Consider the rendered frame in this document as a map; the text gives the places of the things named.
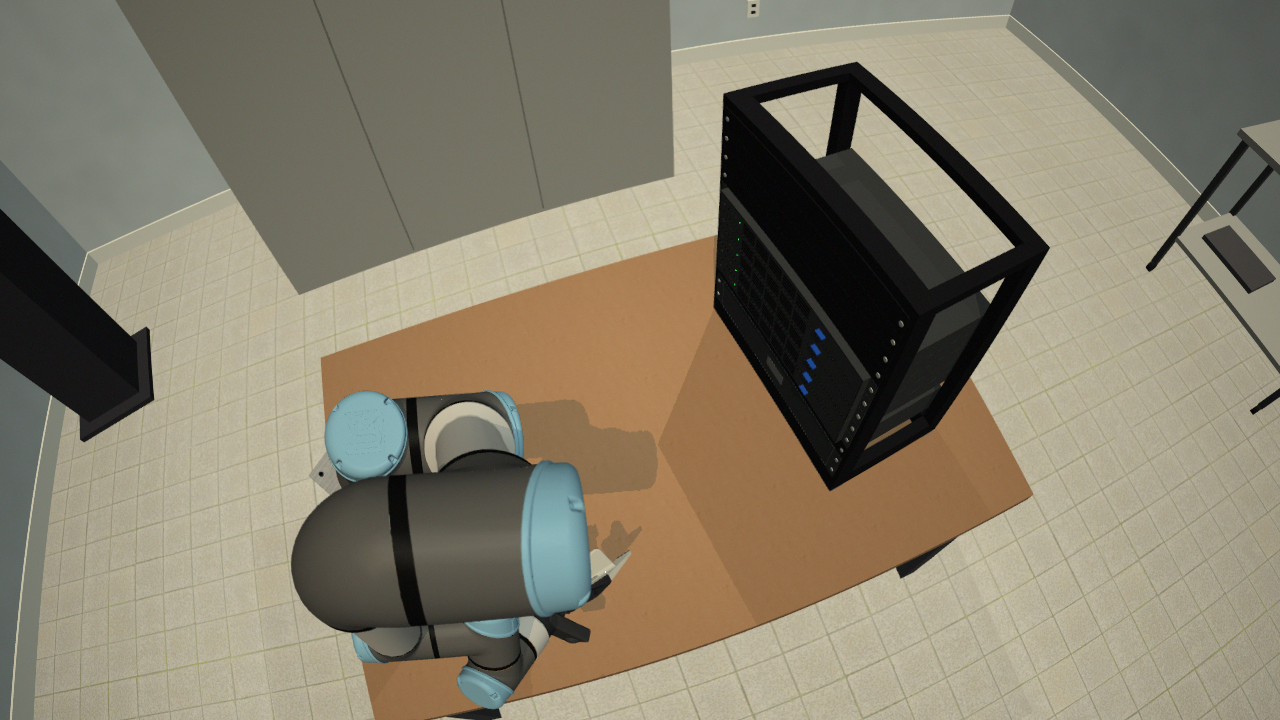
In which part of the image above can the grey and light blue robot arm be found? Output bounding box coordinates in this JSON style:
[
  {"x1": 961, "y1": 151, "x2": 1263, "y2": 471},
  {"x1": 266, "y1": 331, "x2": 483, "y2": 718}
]
[{"x1": 291, "y1": 389, "x2": 591, "y2": 708}]

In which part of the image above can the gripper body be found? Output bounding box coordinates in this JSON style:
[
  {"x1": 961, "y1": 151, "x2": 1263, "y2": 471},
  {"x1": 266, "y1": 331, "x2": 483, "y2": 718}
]
[{"x1": 534, "y1": 609, "x2": 576, "y2": 638}]

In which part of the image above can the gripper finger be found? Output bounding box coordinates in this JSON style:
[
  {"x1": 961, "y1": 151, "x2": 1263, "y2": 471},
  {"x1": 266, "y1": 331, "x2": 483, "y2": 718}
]
[{"x1": 586, "y1": 550, "x2": 631, "y2": 603}]

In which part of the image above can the black server rack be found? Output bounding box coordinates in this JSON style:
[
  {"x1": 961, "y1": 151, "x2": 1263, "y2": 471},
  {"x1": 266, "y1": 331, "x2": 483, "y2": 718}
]
[{"x1": 714, "y1": 61, "x2": 1050, "y2": 491}]

